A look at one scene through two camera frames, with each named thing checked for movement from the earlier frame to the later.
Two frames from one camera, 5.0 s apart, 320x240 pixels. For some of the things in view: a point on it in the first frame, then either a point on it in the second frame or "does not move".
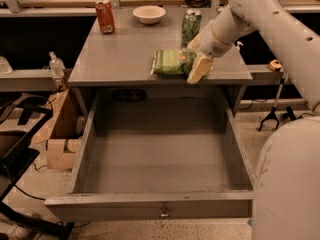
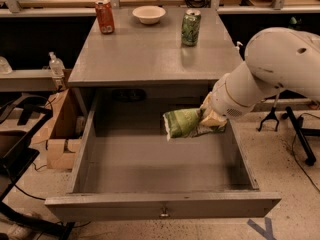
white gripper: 209,41 to 224,100
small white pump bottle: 238,45 does not move
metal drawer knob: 164,213 does not move
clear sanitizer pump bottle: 57,66 does not move
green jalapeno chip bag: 172,62 to 186,123
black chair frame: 17,152 does not move
